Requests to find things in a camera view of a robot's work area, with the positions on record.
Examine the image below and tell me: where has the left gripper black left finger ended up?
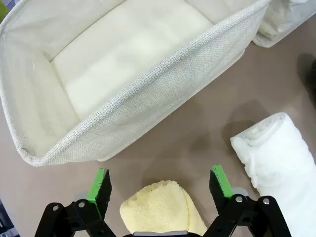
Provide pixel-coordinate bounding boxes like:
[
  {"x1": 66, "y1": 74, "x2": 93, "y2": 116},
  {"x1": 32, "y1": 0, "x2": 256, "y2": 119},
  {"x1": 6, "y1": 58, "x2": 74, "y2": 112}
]
[{"x1": 34, "y1": 167, "x2": 129, "y2": 237}]

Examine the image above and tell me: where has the yellow-green apron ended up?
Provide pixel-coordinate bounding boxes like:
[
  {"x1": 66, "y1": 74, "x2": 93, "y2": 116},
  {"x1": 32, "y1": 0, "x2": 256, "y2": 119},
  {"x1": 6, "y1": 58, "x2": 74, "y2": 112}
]
[{"x1": 0, "y1": 0, "x2": 15, "y2": 23}]

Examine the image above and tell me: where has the beige fabric basket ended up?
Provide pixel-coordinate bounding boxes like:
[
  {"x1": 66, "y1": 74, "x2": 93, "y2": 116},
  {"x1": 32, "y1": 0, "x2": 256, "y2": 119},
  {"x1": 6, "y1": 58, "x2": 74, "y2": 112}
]
[
  {"x1": 251, "y1": 0, "x2": 309, "y2": 49},
  {"x1": 0, "y1": 0, "x2": 271, "y2": 167}
]

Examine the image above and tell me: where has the white towel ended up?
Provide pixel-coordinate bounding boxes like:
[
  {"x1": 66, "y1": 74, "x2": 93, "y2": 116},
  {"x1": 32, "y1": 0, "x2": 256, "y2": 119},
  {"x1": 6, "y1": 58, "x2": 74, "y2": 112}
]
[{"x1": 230, "y1": 112, "x2": 316, "y2": 237}]

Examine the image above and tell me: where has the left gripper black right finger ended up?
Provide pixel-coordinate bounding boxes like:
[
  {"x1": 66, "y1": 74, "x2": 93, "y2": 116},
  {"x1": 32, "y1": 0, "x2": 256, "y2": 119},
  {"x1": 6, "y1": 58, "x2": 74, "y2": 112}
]
[{"x1": 197, "y1": 164, "x2": 292, "y2": 237}]

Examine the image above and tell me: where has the dark grey towel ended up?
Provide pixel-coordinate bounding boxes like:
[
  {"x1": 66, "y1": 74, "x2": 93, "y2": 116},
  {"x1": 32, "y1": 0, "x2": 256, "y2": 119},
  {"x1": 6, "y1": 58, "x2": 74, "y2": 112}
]
[{"x1": 297, "y1": 53, "x2": 316, "y2": 111}]

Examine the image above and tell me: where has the yellow towel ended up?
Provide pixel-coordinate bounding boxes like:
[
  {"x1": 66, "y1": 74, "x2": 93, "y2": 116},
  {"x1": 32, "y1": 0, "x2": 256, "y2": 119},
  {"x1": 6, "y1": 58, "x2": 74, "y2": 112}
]
[{"x1": 119, "y1": 180, "x2": 208, "y2": 237}]

